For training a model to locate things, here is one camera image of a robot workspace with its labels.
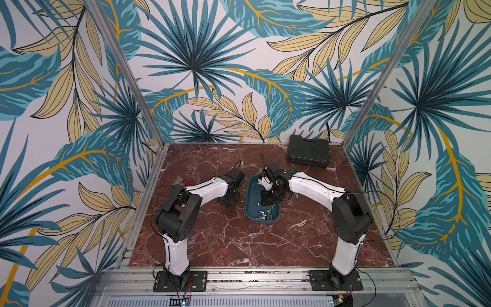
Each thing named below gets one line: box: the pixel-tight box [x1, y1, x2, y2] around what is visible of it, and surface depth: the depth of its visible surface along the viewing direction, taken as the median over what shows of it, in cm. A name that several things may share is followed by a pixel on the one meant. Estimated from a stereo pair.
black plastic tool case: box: [287, 134, 330, 168], surface depth 118 cm
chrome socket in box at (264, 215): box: [255, 211, 273, 221], surface depth 92 cm
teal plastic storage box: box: [244, 174, 282, 224], surface depth 92 cm
